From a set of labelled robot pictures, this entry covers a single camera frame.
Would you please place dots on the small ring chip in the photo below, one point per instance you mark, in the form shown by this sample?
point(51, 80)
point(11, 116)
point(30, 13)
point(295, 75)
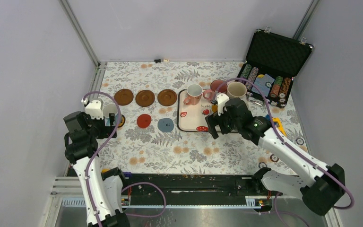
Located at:
point(274, 158)

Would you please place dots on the yellow triangle toy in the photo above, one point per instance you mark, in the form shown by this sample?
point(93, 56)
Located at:
point(279, 126)

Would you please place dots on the brown wooden coaster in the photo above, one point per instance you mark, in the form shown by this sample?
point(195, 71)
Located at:
point(124, 97)
point(145, 98)
point(167, 97)

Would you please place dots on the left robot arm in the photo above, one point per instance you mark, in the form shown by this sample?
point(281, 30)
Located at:
point(101, 191)

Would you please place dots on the black poker chip case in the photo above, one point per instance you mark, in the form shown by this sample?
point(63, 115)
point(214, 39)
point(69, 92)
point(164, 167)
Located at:
point(278, 56)

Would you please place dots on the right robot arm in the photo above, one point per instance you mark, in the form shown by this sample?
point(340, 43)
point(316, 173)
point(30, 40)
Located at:
point(319, 185)

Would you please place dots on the floral tablecloth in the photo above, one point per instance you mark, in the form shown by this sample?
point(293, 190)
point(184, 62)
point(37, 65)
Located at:
point(149, 150)

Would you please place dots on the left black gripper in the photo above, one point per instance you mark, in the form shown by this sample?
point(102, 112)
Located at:
point(107, 131)

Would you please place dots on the blue card deck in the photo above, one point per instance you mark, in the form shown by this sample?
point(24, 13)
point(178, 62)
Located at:
point(263, 84)

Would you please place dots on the orange smiley coaster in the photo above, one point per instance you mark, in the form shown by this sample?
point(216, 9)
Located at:
point(122, 121)

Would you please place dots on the pink large mug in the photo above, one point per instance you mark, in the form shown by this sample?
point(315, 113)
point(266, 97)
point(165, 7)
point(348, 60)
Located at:
point(210, 93)

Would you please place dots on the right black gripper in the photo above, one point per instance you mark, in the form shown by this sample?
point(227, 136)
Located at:
point(213, 120)

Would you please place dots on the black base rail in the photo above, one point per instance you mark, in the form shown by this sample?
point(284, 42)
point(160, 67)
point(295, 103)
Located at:
point(174, 191)

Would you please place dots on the cream mug rear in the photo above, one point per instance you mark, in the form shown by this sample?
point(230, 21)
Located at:
point(236, 90)

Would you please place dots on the blue floral mug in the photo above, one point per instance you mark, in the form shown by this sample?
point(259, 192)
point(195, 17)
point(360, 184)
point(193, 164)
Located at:
point(110, 113)

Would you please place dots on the grey blue coaster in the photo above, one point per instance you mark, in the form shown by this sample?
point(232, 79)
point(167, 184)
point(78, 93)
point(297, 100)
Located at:
point(165, 125)

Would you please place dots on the pink small mug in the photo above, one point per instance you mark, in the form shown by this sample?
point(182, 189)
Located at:
point(194, 94)

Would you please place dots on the white strawberry tray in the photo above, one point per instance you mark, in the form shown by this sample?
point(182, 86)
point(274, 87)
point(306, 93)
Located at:
point(192, 118)

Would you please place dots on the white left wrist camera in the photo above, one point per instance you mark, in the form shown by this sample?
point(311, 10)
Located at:
point(94, 108)

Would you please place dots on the red apple coaster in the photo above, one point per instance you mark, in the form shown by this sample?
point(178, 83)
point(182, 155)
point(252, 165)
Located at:
point(144, 120)

